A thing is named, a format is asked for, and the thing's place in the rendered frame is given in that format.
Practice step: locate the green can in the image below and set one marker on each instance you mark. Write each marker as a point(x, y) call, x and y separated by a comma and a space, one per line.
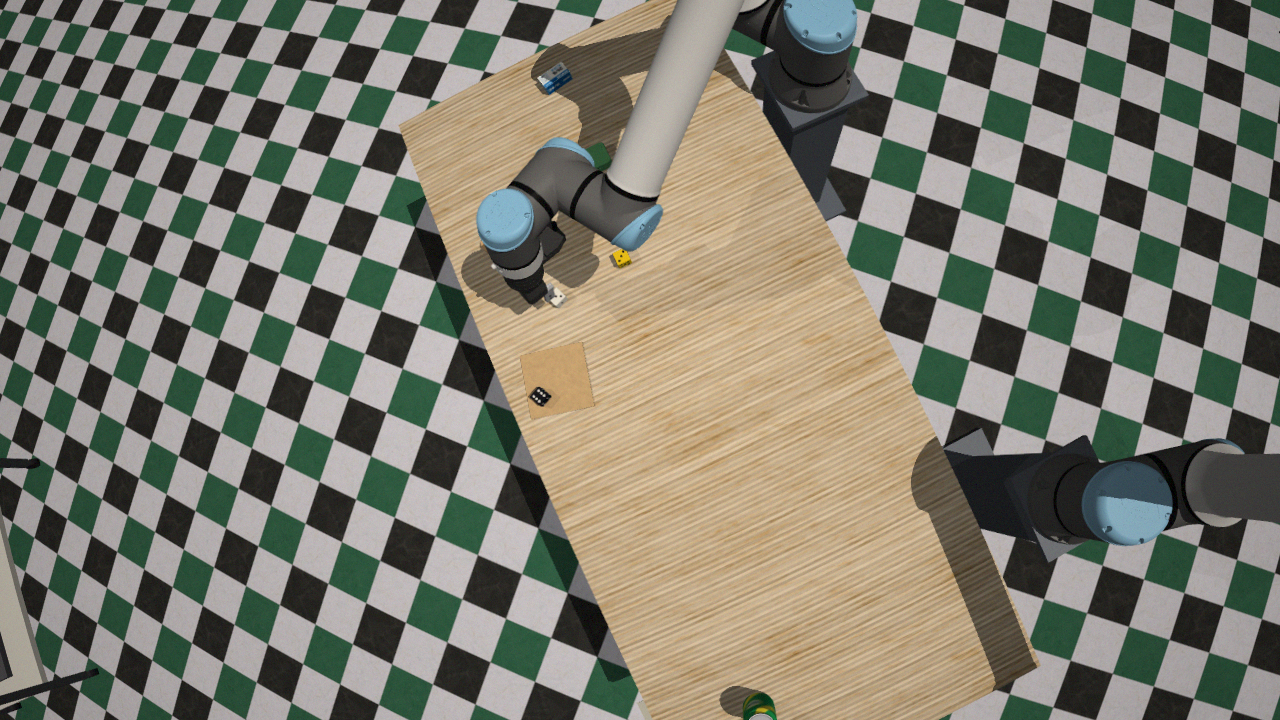
point(760, 706)

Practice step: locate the blue and white box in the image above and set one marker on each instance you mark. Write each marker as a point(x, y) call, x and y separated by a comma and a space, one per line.
point(554, 78)

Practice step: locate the green box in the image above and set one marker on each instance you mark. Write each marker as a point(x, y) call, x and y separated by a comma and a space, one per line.
point(600, 155)

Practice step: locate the tan mat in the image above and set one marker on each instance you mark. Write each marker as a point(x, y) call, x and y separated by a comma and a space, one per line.
point(565, 370)

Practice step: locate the black bar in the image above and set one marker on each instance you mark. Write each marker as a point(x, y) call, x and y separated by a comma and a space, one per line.
point(75, 678)
point(20, 463)

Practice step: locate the wooden table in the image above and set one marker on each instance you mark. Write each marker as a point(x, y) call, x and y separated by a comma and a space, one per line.
point(750, 450)

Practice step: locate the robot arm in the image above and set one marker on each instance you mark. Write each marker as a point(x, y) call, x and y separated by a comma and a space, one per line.
point(670, 100)
point(1130, 505)

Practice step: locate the black die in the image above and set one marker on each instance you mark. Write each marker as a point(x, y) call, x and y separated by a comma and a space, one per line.
point(540, 397)

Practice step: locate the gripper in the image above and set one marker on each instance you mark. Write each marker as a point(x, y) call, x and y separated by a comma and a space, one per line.
point(528, 283)

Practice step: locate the yellow die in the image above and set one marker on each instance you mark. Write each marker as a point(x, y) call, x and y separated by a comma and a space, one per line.
point(622, 259)

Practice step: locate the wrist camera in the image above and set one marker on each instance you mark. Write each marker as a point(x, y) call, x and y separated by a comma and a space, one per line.
point(552, 238)

